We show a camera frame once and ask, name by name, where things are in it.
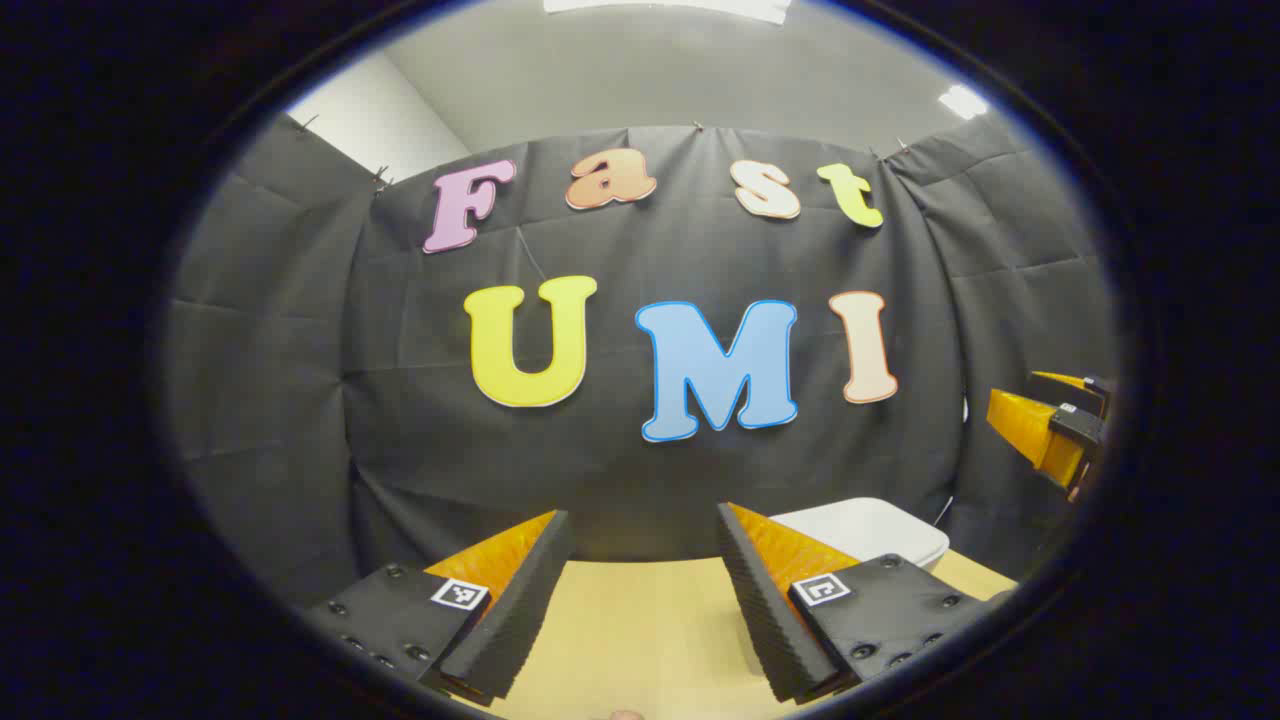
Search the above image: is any white desktop garbage bin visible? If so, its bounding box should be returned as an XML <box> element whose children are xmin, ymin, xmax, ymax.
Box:
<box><xmin>770</xmin><ymin>497</ymin><xmax>951</xmax><ymax>576</ymax></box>

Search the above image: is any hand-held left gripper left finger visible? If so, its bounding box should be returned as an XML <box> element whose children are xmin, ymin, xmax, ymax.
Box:
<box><xmin>305</xmin><ymin>510</ymin><xmax>576</xmax><ymax>706</ymax></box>

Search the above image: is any black backdrop cloth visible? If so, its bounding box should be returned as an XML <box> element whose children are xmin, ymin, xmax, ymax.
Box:
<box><xmin>165</xmin><ymin>112</ymin><xmax>1116</xmax><ymax>611</ymax></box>

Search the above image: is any wooden desktop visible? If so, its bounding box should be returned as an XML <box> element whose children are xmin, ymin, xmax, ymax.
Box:
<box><xmin>490</xmin><ymin>548</ymin><xmax>1019</xmax><ymax>720</ymax></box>

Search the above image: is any small ceiling light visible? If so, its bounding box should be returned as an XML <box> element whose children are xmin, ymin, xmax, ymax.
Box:
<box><xmin>938</xmin><ymin>84</ymin><xmax>990</xmax><ymax>121</ymax></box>

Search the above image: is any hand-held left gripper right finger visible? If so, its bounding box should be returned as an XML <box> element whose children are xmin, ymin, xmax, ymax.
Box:
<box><xmin>715</xmin><ymin>502</ymin><xmax>1016</xmax><ymax>704</ymax></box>

